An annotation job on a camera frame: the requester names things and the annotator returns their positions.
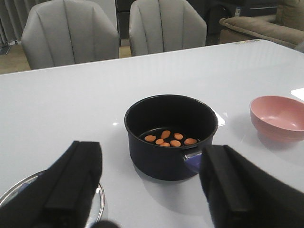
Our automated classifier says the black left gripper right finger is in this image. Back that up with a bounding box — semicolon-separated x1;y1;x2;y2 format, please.
199;145;304;228

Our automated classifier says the left beige upholstered chair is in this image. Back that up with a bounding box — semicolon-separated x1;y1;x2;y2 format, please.
21;0;119;69

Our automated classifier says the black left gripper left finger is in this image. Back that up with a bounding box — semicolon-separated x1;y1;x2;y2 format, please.
0;141;102;228

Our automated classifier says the dark blue saucepan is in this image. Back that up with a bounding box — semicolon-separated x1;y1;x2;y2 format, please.
124;95;218;181

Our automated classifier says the pink bowl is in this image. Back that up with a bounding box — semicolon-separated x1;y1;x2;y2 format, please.
249;95;304;143

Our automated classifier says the olive green sofa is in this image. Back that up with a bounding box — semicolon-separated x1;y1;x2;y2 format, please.
219;0;304;51

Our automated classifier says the right beige upholstered chair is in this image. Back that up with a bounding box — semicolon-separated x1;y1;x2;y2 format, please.
129;0;207;56

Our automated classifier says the dark grey counter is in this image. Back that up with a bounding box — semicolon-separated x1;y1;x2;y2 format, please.
115;0;133;39

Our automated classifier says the beige upholstered chair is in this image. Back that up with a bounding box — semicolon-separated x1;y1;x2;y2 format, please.
129;0;207;56
21;0;119;69

